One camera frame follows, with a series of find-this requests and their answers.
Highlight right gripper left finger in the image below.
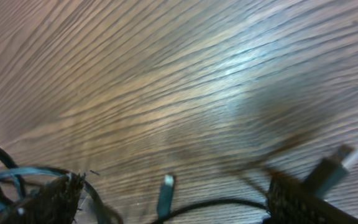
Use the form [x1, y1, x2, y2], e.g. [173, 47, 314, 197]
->
[0, 174, 85, 224]

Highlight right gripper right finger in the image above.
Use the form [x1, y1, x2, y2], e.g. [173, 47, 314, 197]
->
[263, 176, 358, 224]

